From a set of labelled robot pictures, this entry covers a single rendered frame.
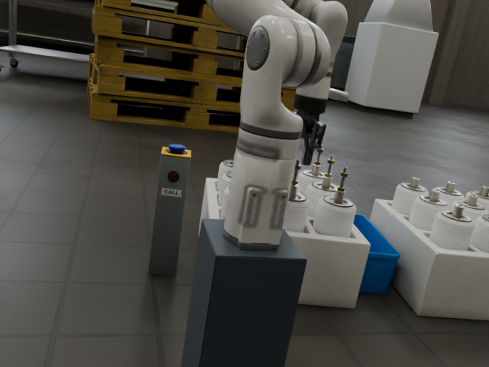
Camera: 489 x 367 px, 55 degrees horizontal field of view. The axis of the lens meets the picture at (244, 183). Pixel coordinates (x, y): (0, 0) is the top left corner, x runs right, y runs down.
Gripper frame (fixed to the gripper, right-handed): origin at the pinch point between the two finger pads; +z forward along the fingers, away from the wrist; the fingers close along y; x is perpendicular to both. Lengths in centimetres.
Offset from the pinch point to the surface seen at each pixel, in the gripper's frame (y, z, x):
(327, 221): 6.0, 14.5, 7.7
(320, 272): 9.7, 26.2, 6.2
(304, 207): 4.7, 11.4, 1.2
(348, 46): -469, -39, 314
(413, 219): 0.1, 16.3, 39.9
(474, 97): -630, 11, 735
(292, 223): 4.8, 15.4, -1.3
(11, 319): 6, 35, -61
